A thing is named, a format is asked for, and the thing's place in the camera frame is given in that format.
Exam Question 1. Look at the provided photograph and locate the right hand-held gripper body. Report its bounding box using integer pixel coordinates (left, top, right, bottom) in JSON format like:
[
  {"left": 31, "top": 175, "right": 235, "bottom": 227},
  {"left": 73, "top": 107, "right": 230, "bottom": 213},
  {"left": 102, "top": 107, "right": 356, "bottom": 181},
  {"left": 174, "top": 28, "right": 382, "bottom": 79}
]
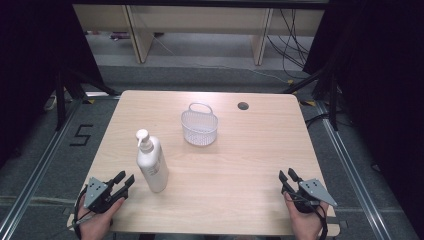
[{"left": 281, "top": 178, "right": 338, "bottom": 214}]

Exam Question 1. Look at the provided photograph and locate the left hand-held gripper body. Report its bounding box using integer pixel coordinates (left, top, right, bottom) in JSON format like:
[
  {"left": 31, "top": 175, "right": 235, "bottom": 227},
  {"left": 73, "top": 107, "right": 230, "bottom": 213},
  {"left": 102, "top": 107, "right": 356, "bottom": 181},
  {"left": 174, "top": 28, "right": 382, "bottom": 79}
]
[{"left": 82, "top": 176, "right": 130, "bottom": 215}]

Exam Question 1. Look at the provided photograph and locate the white pump lotion bottle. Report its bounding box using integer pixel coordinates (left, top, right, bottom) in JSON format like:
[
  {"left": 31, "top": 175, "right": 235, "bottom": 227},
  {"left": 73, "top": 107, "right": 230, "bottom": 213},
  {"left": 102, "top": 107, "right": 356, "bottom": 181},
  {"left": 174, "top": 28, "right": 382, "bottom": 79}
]
[{"left": 135, "top": 128, "right": 170, "bottom": 194}]

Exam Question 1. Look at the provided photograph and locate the white plastic mesh basket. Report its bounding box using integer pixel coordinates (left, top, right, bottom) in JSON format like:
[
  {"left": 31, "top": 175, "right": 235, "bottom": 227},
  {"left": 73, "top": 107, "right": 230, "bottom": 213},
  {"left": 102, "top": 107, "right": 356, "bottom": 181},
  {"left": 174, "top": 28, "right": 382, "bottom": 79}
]
[{"left": 180, "top": 102, "right": 220, "bottom": 147}]

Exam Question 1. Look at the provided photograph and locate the person's left hand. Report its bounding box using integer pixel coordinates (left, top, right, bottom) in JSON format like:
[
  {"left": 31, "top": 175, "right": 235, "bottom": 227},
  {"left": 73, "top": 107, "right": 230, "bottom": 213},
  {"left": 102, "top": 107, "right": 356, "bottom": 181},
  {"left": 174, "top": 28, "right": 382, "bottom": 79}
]
[{"left": 77, "top": 196, "right": 126, "bottom": 240}]

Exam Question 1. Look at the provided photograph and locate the person's right hand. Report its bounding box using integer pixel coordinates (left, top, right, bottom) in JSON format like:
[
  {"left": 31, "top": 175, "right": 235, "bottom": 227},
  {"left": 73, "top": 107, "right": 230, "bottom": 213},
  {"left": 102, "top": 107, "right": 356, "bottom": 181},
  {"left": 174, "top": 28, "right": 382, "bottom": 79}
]
[{"left": 283, "top": 191, "right": 330, "bottom": 240}]

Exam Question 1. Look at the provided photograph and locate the black metal stand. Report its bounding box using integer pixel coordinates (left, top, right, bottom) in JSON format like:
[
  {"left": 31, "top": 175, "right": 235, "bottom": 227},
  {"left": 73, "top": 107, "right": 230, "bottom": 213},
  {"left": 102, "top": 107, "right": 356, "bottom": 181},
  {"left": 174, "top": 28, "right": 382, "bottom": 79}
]
[
  {"left": 283, "top": 64, "right": 340, "bottom": 132},
  {"left": 54, "top": 64, "right": 118, "bottom": 132}
]

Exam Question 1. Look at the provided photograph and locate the beige wooden desk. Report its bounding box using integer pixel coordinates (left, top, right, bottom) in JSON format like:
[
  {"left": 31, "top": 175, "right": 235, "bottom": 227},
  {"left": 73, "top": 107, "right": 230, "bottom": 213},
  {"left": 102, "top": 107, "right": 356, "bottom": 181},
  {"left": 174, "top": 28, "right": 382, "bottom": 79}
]
[{"left": 72, "top": 3, "right": 326, "bottom": 67}]

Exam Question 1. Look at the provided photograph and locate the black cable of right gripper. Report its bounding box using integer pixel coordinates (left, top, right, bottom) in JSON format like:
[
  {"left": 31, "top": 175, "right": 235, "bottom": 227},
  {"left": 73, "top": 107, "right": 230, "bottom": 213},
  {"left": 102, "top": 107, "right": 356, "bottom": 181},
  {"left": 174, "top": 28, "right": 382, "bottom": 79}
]
[{"left": 287, "top": 193, "right": 329, "bottom": 240}]

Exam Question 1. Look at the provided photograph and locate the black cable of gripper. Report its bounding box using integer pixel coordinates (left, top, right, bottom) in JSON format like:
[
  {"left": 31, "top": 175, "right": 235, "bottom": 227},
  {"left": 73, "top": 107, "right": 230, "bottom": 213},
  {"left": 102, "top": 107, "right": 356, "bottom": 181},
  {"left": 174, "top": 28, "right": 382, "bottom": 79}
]
[
  {"left": 287, "top": 193, "right": 329, "bottom": 240},
  {"left": 72, "top": 185, "right": 96, "bottom": 240}
]

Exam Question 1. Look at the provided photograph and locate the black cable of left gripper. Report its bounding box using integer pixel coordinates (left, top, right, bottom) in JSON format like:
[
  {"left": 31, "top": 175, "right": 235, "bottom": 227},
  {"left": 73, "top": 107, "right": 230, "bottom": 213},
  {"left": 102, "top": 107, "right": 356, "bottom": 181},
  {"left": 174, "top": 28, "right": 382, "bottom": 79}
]
[{"left": 72, "top": 185, "right": 96, "bottom": 240}]

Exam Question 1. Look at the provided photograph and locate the black floor cable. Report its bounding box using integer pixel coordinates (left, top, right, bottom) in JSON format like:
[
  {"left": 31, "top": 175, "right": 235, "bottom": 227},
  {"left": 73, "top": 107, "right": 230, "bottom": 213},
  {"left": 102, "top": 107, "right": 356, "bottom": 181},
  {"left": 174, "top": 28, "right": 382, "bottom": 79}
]
[{"left": 304, "top": 112, "right": 331, "bottom": 129}]

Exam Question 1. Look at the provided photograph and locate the bundle of black hanging cables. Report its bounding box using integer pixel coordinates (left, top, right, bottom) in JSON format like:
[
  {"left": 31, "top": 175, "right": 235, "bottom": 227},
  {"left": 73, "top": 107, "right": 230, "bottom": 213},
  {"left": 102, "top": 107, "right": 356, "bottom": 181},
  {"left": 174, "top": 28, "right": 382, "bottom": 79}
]
[{"left": 266, "top": 8, "right": 312, "bottom": 80}]

